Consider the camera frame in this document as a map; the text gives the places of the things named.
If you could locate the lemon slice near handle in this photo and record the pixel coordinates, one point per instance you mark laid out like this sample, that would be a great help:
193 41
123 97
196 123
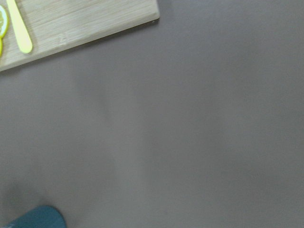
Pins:
4 21

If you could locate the yellow plastic knife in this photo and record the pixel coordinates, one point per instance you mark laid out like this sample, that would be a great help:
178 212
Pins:
22 36

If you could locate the bamboo cutting board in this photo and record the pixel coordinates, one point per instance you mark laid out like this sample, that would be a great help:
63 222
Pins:
58 25

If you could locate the blue-grey cup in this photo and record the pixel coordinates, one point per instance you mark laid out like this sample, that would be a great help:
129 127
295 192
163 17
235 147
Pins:
39 217

